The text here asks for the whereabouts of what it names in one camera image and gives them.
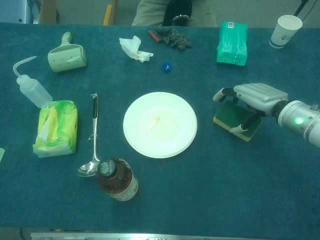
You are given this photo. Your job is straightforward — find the crumpled white tissue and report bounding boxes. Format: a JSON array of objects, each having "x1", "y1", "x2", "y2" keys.
[{"x1": 118, "y1": 35, "x2": 154, "y2": 64}]

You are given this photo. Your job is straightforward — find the white round plate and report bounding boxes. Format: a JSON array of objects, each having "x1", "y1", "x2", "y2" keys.
[{"x1": 122, "y1": 91, "x2": 198, "y2": 159}]

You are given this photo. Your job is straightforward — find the grey knit work glove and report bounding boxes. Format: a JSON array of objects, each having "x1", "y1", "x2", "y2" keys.
[{"x1": 148, "y1": 27, "x2": 193, "y2": 51}]

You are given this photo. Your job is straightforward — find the black tripod stand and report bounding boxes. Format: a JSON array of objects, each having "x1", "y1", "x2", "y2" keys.
[{"x1": 293, "y1": 0, "x2": 310, "y2": 17}]

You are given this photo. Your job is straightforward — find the seated person beige trousers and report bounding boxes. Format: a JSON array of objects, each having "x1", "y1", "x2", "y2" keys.
[{"x1": 131, "y1": 0, "x2": 218, "y2": 28}]

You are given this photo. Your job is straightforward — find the white paper cup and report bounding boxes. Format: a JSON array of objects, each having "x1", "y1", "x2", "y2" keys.
[{"x1": 269, "y1": 14, "x2": 304, "y2": 49}]

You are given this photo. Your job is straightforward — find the pale green lint roller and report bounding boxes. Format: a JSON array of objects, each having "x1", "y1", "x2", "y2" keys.
[{"x1": 47, "y1": 31, "x2": 88, "y2": 74}]

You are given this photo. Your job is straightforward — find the brown cardboard box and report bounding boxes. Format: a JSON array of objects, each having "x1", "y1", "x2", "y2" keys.
[{"x1": 40, "y1": 0, "x2": 59, "y2": 25}]

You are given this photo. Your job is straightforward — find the translucent squeeze wash bottle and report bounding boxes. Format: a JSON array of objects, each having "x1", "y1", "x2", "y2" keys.
[{"x1": 12, "y1": 55, "x2": 54, "y2": 109}]

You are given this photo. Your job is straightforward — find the steel ladle black grip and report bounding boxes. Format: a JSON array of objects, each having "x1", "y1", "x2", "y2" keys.
[{"x1": 76, "y1": 93, "x2": 103, "y2": 177}]

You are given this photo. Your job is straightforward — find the blue bottle cap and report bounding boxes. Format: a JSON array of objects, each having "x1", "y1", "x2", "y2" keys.
[{"x1": 160, "y1": 61, "x2": 174, "y2": 74}]

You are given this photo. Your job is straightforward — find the brown tea bottle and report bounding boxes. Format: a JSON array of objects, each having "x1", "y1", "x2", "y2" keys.
[{"x1": 95, "y1": 157, "x2": 140, "y2": 202}]

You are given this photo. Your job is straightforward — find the teal carpet table cover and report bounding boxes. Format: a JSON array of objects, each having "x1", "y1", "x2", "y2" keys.
[{"x1": 0, "y1": 21, "x2": 320, "y2": 235}]

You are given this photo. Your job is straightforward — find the yellow green tissue pack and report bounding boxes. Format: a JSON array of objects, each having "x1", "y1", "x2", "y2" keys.
[{"x1": 32, "y1": 99, "x2": 79, "y2": 159}]

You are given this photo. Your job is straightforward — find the yellow wooden frame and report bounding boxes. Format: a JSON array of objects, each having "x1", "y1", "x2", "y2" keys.
[{"x1": 103, "y1": 0, "x2": 119, "y2": 26}]

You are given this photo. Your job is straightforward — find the aluminium frame rail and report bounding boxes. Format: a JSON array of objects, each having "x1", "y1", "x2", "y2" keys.
[{"x1": 29, "y1": 231, "x2": 208, "y2": 240}]

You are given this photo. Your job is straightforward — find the green yellow sponge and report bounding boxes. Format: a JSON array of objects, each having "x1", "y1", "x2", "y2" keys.
[{"x1": 212, "y1": 101, "x2": 264, "y2": 143}]

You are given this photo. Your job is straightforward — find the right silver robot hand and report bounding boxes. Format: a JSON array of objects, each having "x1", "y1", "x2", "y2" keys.
[{"x1": 212, "y1": 82, "x2": 289, "y2": 134}]

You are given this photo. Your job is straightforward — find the teal wet wipes pack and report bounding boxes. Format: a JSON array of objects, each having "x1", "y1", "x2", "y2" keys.
[{"x1": 215, "y1": 21, "x2": 249, "y2": 67}]

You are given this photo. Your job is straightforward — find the grey metal cabinet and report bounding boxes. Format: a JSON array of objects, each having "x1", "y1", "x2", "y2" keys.
[{"x1": 0, "y1": 0, "x2": 42, "y2": 25}]

